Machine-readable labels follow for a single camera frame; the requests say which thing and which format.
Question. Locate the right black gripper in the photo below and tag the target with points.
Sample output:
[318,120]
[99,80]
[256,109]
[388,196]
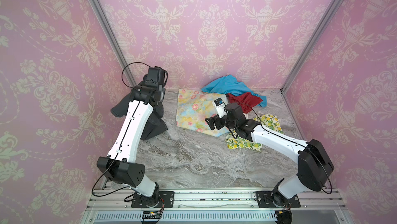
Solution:
[216,121]

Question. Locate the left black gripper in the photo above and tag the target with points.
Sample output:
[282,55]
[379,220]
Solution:
[162,90]

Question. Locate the black cloth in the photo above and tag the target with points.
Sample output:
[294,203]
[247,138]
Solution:
[154,125]

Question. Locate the turquoise blue cloth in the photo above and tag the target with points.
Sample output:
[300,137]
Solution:
[229,84]

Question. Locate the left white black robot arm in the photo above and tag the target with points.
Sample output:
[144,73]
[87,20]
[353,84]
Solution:
[143,111]

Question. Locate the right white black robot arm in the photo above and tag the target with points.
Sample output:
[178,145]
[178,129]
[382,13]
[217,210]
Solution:
[314,166]

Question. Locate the pastel floral yellow cloth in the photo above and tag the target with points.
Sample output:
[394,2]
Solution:
[193,107]

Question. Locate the dark red cloth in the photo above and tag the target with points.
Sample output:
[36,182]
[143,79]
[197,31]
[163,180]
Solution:
[247,101]

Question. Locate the lemon print cloth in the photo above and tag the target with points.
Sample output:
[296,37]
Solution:
[267,120]

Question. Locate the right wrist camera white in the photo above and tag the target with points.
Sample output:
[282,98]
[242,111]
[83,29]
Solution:
[232,111]

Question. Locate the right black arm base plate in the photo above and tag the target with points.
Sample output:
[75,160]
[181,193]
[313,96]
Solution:
[268,199]

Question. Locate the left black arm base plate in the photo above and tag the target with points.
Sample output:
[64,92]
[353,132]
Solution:
[161,199]

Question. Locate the left aluminium corner post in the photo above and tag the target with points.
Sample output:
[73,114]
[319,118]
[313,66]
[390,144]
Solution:
[105,24]

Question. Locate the aluminium corner post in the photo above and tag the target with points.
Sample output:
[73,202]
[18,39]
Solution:
[105,24]
[329,13]

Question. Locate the aluminium front rail frame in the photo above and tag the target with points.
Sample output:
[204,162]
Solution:
[217,206]

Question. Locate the right aluminium corner post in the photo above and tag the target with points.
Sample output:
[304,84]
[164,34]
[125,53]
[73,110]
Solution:
[329,13]

